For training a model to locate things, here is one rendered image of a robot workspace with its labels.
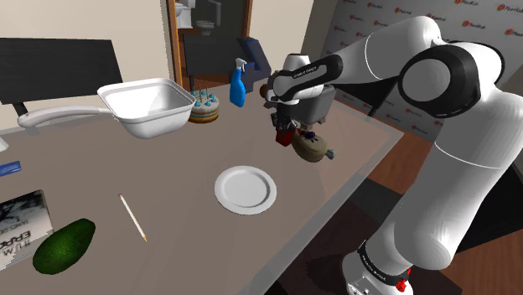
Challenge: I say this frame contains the blue spray bottle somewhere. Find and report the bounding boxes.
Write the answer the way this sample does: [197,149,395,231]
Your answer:
[228,57,249,108]

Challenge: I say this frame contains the red small block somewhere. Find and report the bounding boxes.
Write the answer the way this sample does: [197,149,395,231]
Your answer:
[275,129,297,147]

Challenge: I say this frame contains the white pencil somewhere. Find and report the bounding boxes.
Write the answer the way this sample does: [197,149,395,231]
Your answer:
[117,193,148,243]

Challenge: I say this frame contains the dark blue box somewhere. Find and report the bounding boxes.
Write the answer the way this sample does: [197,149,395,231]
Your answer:
[236,36,273,85]

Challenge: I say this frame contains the green avocado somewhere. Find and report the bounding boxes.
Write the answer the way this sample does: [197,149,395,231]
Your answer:
[32,217,97,276]

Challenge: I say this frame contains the black and white book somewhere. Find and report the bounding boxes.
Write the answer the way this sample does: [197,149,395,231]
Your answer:
[0,189,55,271]

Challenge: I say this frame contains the blue flat object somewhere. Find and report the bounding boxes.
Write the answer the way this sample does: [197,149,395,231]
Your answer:
[0,160,23,178]

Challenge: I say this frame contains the white pan with long handle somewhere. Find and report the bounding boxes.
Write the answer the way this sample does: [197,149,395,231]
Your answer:
[17,77,197,140]

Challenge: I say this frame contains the wooden doorway with toilet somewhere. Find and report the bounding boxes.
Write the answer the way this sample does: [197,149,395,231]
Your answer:
[165,0,254,91]

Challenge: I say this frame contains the olive round pouch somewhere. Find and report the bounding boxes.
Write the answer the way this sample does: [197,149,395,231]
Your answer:
[291,131,336,164]

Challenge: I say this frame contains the black flat screen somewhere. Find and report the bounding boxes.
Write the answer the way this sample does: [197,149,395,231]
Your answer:
[0,37,124,118]

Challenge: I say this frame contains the white plate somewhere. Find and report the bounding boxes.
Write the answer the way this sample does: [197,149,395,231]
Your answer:
[214,164,278,216]

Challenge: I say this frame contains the layered cake with blue decorations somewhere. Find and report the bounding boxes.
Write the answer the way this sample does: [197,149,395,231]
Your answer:
[188,88,220,125]

